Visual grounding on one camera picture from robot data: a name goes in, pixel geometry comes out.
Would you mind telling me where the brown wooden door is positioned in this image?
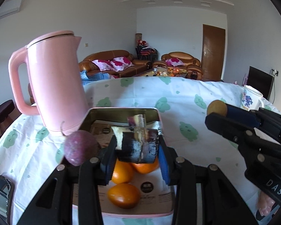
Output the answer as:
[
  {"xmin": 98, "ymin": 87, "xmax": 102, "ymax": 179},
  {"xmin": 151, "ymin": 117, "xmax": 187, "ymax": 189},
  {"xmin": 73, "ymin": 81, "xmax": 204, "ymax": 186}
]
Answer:
[{"xmin": 201, "ymin": 24, "xmax": 226, "ymax": 81}]

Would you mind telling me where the pink tin box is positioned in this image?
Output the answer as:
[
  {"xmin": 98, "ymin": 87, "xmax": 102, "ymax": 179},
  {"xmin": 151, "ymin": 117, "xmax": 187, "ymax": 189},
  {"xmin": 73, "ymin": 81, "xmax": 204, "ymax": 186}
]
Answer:
[{"xmin": 71, "ymin": 107, "xmax": 175, "ymax": 216}]

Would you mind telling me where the stack of dark chairs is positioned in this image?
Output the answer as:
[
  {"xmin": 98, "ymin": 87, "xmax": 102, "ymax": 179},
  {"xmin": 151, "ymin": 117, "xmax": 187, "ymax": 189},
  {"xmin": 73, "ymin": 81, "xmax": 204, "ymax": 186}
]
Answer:
[{"xmin": 136, "ymin": 40, "xmax": 158, "ymax": 61}]

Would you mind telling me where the white air conditioner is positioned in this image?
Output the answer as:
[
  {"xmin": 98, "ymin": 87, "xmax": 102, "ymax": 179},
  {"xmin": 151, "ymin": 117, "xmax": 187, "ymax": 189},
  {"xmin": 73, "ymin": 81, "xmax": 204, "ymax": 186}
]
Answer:
[{"xmin": 0, "ymin": 0, "xmax": 22, "ymax": 23}]

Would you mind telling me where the printed paper liner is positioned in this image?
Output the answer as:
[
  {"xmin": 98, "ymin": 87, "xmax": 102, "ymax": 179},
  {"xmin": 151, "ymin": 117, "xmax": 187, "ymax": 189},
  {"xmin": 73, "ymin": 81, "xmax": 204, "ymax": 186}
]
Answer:
[{"xmin": 89, "ymin": 119, "xmax": 175, "ymax": 214}]

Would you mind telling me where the brown leather armchair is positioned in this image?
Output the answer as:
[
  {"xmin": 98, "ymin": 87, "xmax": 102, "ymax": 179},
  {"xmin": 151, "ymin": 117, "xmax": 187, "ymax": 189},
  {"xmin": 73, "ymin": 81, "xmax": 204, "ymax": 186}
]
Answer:
[{"xmin": 153, "ymin": 52, "xmax": 203, "ymax": 80}]

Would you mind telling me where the person's right hand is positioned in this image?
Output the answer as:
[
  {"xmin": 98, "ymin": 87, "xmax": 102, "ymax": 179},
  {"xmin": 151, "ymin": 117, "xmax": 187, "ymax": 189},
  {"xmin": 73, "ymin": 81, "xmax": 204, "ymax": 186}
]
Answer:
[{"xmin": 255, "ymin": 189, "xmax": 280, "ymax": 222}]

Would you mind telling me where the wooden coffee table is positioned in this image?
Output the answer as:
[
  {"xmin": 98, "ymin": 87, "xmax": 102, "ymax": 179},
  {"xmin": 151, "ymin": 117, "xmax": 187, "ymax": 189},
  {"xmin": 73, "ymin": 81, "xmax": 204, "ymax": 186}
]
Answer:
[{"xmin": 140, "ymin": 67, "xmax": 190, "ymax": 78}]

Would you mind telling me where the dark stool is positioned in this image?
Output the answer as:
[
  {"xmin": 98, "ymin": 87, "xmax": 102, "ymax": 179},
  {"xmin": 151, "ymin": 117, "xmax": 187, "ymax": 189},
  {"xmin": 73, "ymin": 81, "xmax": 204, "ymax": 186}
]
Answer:
[{"xmin": 0, "ymin": 100, "xmax": 16, "ymax": 132}]

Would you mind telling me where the orange leather chair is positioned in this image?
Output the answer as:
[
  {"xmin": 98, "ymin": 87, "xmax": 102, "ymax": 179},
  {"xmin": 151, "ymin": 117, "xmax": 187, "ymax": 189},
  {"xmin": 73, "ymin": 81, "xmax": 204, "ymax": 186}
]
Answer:
[{"xmin": 28, "ymin": 82, "xmax": 37, "ymax": 105}]

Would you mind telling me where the purple sugarcane piece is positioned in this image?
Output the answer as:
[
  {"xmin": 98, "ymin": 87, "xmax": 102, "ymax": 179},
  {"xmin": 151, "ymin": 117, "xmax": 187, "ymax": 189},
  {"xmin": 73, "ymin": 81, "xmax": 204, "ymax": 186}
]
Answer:
[{"xmin": 111, "ymin": 126, "xmax": 160, "ymax": 164}]

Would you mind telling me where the smartphone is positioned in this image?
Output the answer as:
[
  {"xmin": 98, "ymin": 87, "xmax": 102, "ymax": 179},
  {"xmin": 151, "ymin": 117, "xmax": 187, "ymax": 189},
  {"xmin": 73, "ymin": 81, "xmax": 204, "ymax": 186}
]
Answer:
[{"xmin": 0, "ymin": 175, "xmax": 15, "ymax": 221}]

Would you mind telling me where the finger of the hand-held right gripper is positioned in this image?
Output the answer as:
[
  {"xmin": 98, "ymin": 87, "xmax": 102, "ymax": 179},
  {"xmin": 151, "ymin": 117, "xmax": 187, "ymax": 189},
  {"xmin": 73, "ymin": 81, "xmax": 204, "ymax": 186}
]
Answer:
[
  {"xmin": 225, "ymin": 104, "xmax": 281, "ymax": 146},
  {"xmin": 205, "ymin": 113, "xmax": 256, "ymax": 144}
]

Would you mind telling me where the pink electric kettle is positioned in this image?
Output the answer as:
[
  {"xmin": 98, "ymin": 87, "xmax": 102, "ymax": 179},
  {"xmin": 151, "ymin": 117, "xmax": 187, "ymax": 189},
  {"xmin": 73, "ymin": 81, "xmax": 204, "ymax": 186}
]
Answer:
[{"xmin": 9, "ymin": 30, "xmax": 89, "ymax": 136}]

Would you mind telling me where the large orange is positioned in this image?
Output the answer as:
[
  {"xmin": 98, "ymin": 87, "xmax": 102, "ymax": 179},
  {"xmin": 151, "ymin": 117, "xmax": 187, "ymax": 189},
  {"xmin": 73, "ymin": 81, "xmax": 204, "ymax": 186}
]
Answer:
[{"xmin": 131, "ymin": 157, "xmax": 160, "ymax": 174}]

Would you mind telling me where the pink floral pillow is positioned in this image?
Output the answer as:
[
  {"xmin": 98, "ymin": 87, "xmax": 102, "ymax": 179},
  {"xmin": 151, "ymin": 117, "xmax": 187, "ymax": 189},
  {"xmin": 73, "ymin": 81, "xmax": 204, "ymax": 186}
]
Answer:
[
  {"xmin": 166, "ymin": 57, "xmax": 185, "ymax": 67},
  {"xmin": 92, "ymin": 59, "xmax": 114, "ymax": 71},
  {"xmin": 109, "ymin": 56, "xmax": 134, "ymax": 72}
]

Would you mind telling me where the purple radish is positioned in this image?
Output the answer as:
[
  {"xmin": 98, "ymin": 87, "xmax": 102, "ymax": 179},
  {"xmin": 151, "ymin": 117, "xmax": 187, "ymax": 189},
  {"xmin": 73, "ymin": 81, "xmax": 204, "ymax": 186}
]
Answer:
[{"xmin": 61, "ymin": 121, "xmax": 99, "ymax": 166}]

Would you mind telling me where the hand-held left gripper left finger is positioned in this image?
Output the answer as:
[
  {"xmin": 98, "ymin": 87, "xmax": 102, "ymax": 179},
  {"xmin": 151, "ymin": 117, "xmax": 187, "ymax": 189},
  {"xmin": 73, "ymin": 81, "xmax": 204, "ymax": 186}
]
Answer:
[{"xmin": 17, "ymin": 135, "xmax": 119, "ymax": 225}]

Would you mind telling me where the black television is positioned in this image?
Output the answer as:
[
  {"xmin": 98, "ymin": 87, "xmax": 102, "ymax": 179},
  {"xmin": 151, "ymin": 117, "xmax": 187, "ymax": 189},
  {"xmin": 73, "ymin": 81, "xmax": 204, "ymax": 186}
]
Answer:
[{"xmin": 247, "ymin": 66, "xmax": 272, "ymax": 100}]

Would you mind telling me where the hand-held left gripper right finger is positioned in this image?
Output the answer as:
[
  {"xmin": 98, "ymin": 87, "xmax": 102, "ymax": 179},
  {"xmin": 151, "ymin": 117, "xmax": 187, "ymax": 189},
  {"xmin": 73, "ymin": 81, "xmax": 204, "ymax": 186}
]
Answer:
[{"xmin": 158, "ymin": 138, "xmax": 258, "ymax": 225}]

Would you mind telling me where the small yellow round fruit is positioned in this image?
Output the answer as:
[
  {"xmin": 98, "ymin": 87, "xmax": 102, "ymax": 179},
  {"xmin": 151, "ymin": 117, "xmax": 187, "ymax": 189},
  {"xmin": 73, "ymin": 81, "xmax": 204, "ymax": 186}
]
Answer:
[{"xmin": 206, "ymin": 100, "xmax": 228, "ymax": 117}]

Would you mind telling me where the blue checked cloth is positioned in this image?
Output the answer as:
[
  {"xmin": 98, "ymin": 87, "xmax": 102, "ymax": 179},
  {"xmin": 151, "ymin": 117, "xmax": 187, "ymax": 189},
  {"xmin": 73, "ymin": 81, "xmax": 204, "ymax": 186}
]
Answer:
[{"xmin": 80, "ymin": 70, "xmax": 110, "ymax": 81}]

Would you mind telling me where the white printed mug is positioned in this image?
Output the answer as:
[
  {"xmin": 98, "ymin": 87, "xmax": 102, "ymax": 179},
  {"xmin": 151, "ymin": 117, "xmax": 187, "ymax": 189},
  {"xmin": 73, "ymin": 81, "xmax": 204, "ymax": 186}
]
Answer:
[{"xmin": 241, "ymin": 85, "xmax": 271, "ymax": 112}]

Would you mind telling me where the brown leather sofa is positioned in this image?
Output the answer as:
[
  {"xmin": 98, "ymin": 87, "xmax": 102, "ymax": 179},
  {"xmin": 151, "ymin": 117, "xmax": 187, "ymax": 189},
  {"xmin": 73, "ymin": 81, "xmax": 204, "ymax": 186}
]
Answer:
[{"xmin": 78, "ymin": 50, "xmax": 152, "ymax": 78}]

